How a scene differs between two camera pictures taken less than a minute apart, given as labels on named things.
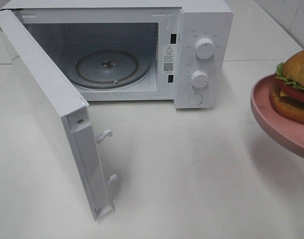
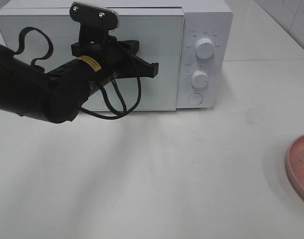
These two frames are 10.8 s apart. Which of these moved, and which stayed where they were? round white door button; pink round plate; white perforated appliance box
Moved: pink round plate; white perforated appliance box
Stayed: round white door button
